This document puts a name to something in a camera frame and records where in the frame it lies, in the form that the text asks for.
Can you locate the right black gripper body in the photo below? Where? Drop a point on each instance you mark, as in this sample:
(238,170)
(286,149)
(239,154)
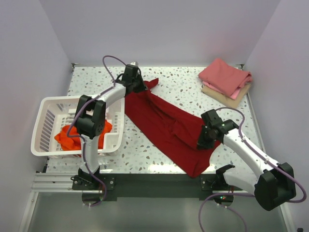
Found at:
(205,140)

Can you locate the aluminium extrusion rail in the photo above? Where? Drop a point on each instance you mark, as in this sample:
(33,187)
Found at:
(45,182)

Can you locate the folded beige t-shirt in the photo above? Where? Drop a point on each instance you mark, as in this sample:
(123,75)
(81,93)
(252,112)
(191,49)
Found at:
(227,101)

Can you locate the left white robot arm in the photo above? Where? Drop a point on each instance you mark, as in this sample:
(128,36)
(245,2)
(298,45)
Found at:
(90,121)

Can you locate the orange t-shirt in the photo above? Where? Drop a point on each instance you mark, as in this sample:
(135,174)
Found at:
(72,142)

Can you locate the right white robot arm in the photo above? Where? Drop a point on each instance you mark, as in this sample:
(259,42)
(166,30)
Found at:
(273,182)

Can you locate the folded pink t-shirt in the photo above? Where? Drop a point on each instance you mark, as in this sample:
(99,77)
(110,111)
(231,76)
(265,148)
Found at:
(225,79)

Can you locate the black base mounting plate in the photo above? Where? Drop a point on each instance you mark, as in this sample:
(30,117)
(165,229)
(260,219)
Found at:
(162,192)

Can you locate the dark red t-shirt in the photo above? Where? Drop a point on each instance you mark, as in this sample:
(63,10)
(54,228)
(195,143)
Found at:
(172,130)

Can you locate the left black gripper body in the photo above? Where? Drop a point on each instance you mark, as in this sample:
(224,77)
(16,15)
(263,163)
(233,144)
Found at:
(138,84)

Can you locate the white plastic laundry basket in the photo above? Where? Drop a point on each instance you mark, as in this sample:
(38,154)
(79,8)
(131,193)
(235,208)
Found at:
(56,112)

